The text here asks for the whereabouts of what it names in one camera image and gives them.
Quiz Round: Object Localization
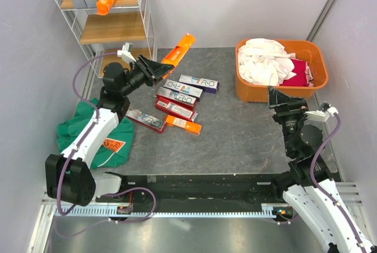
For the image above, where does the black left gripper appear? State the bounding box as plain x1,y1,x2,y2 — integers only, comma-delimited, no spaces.
120,54,174,96

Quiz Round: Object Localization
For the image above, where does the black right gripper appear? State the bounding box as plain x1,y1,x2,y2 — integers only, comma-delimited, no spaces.
267,85,309,154

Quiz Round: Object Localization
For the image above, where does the orange box front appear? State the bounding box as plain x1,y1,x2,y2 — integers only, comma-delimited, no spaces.
161,33,196,79

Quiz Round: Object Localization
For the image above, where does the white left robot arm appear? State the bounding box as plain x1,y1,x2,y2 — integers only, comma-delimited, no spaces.
45,55,175,215

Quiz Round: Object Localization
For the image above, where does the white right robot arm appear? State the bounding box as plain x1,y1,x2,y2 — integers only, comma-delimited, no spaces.
268,86,376,252

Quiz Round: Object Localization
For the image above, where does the red silver r&o box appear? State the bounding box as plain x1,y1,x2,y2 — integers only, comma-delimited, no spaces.
156,87,197,111
126,108,166,134

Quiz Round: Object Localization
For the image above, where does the red cloth in basin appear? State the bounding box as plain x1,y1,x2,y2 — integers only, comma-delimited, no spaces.
280,58,314,87

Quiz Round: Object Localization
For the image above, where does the white cloth in basin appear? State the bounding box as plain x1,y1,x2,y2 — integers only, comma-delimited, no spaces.
237,38,296,86

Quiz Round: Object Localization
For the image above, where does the purple silver toothpaste box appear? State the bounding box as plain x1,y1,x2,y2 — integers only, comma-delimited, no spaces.
163,79,203,101

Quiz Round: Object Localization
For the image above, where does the red barcode toothpaste box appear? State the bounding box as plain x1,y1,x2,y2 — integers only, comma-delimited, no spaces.
155,98,197,122

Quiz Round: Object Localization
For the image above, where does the red silver R&O box front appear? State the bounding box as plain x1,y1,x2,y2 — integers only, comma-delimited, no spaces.
126,108,166,134

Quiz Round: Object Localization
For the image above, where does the purple silver R&O box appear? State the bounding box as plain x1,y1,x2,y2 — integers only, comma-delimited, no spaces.
178,75,220,94

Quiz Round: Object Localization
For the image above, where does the orange plastic basin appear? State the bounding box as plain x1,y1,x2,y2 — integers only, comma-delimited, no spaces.
235,39,328,102

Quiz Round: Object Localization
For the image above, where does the orange box with label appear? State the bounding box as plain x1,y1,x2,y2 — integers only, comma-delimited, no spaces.
165,115,202,135

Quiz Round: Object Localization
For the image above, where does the green cloth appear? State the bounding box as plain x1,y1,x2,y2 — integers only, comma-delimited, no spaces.
55,97,135,170

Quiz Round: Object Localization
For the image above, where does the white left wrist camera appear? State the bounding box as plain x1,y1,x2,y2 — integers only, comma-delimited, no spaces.
117,42,136,64

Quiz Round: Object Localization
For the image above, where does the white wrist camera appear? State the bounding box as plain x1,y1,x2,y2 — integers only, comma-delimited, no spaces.
305,102,338,122
117,42,136,64

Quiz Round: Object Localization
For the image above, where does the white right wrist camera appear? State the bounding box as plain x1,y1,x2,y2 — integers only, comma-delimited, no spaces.
305,102,338,122

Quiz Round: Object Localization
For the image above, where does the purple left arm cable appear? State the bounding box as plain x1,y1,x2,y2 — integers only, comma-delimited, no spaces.
55,52,127,217

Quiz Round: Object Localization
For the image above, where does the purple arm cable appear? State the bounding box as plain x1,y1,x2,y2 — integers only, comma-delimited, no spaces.
55,52,127,217
309,113,369,253

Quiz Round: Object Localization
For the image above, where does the white wire wooden shelf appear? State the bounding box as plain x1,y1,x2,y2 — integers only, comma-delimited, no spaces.
54,0,157,77

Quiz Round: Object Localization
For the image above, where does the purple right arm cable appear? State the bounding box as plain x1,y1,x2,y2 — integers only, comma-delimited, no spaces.
309,113,369,253

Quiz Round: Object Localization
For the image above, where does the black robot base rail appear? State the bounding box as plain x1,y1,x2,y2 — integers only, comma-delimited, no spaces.
97,172,310,211

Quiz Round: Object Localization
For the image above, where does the aluminium cable duct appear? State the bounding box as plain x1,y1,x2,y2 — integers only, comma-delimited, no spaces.
61,203,291,218

